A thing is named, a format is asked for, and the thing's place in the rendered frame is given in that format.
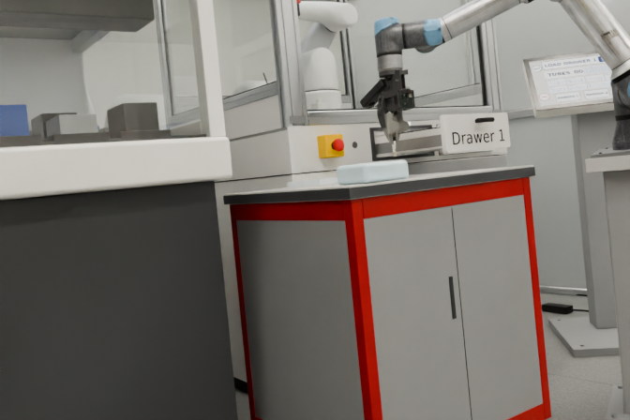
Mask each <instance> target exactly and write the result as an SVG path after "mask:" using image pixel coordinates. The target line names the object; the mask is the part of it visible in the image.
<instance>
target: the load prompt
mask: <svg viewBox="0 0 630 420"><path fill-rule="evenodd" d="M603 63H606V62H605V61H604V60H603V59H602V57H601V56H600V55H594V56H585V57H578V58H570V59H562V60H554V61H546V62H541V64H542V68H543V70H547V69H555V68H570V67H578V66H587V65H594V64H603Z"/></svg>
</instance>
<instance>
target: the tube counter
mask: <svg viewBox="0 0 630 420"><path fill-rule="evenodd" d="M573 71H574V74H575V76H576V75H584V74H593V73H600V72H609V71H611V69H610V68H609V67H608V65H601V66H592V67H577V68H573Z"/></svg>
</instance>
